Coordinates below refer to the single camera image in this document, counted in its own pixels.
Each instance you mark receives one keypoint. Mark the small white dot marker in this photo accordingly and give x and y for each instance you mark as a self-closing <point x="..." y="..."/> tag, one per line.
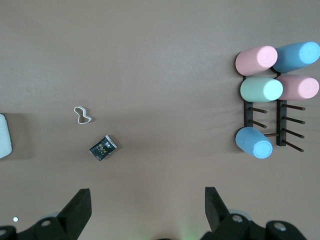
<point x="15" y="219"/>

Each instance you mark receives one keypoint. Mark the pink cup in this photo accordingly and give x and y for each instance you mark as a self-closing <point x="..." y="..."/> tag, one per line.
<point x="300" y="87"/>
<point x="255" y="61"/>

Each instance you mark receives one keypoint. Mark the blue cup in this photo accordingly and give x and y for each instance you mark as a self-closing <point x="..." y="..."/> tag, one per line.
<point x="252" y="142"/>
<point x="297" y="56"/>

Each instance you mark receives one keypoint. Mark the grey electronics box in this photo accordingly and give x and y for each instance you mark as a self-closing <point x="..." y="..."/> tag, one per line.
<point x="4" y="137"/>

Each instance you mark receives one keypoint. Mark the white bent cardboard loop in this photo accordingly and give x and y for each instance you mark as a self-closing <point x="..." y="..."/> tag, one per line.
<point x="76" y="110"/>

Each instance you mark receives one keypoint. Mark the brown table cover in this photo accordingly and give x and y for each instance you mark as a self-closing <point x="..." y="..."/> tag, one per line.
<point x="160" y="62"/>

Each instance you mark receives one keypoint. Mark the dark wooden cup rack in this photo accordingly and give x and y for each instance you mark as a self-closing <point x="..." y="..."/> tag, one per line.
<point x="247" y="113"/>

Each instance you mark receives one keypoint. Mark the black tissue packet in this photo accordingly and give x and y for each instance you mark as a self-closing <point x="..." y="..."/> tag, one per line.
<point x="103" y="148"/>

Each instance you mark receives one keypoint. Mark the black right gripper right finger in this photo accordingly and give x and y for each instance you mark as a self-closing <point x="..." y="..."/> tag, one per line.
<point x="220" y="220"/>

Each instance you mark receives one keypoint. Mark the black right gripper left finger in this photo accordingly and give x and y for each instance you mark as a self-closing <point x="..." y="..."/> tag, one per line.
<point x="72" y="215"/>

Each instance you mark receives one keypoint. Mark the mint green cup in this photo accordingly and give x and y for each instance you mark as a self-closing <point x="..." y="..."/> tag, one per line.
<point x="260" y="89"/>

